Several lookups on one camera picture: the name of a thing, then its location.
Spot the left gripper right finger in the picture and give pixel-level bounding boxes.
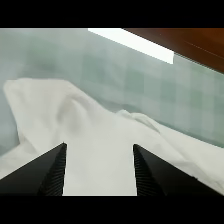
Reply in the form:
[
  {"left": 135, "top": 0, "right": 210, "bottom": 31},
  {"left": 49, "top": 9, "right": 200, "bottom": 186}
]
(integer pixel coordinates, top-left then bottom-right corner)
[{"left": 132, "top": 143, "right": 224, "bottom": 197}]

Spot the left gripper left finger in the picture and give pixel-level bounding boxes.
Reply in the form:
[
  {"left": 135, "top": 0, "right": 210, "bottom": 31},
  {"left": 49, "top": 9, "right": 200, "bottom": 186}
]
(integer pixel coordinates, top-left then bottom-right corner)
[{"left": 0, "top": 142, "right": 68, "bottom": 197}]

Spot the white shirt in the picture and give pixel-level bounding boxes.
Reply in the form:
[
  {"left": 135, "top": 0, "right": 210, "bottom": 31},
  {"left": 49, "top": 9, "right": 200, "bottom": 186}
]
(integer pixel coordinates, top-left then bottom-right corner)
[{"left": 0, "top": 77, "right": 224, "bottom": 197}]

